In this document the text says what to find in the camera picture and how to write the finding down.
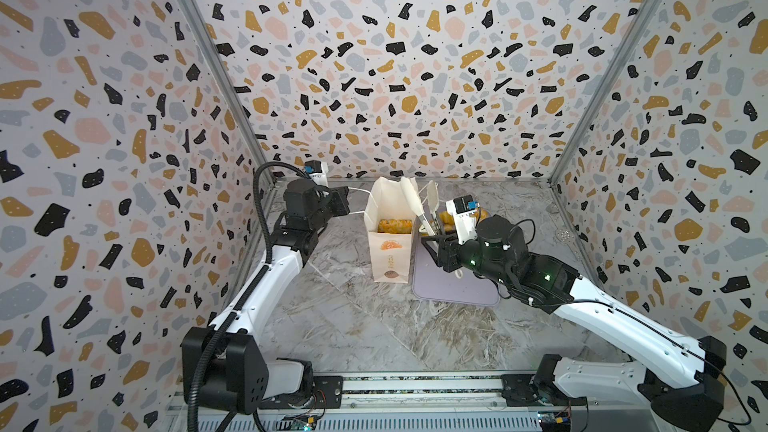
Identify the lilac plastic tray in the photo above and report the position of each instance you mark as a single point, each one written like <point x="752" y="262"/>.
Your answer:
<point x="430" y="282"/>

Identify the large sesame oval bread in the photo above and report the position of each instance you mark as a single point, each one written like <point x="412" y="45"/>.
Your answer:
<point x="395" y="226"/>

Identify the printed paper bread bag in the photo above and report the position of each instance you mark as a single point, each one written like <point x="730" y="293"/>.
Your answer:
<point x="390" y="255"/>

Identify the knotted brown bun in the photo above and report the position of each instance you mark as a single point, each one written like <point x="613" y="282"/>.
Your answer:
<point x="480" y="214"/>

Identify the steel tongs white tips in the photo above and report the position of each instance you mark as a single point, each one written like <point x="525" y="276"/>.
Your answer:
<point x="430" y="203"/>

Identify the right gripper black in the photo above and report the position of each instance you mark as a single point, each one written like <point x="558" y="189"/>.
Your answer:
<point x="450" y="250"/>

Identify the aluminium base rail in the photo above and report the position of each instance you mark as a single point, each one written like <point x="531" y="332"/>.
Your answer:
<point x="434" y="401"/>

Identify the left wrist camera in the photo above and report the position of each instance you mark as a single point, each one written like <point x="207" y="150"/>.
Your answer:
<point x="317" y="171"/>

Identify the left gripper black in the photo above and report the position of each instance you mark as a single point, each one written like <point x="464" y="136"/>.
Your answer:
<point x="337" y="197"/>

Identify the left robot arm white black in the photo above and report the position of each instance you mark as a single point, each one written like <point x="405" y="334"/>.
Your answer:
<point x="223" y="366"/>

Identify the small striped yellow roll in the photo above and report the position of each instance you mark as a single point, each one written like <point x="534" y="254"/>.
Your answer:
<point x="446" y="218"/>

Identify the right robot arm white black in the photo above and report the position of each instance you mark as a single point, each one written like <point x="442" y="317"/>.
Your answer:
<point x="678" y="377"/>

